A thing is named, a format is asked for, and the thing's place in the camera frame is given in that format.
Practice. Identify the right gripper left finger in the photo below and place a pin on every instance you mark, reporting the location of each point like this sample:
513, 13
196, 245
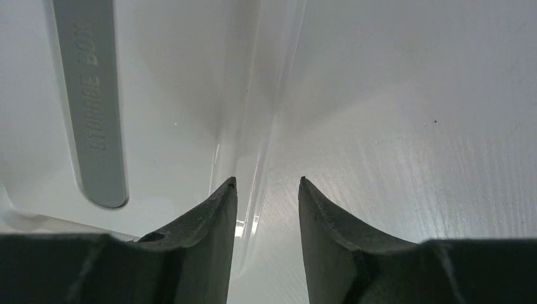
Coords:
186, 261

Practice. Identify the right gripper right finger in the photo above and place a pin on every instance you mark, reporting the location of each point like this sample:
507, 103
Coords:
348, 261

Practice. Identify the translucent white bin lid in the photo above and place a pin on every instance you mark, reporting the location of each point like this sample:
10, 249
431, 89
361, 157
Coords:
120, 116

